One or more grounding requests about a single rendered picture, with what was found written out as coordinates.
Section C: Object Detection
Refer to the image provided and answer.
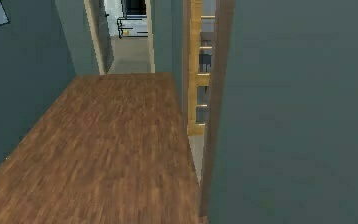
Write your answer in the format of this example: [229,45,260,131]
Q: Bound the yellow wooden shelf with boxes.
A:
[186,0,217,136]

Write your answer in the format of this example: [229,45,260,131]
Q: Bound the black window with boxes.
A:
[124,0,148,16]

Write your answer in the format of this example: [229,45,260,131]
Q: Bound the white bed with black frame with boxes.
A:
[116,15,149,39]

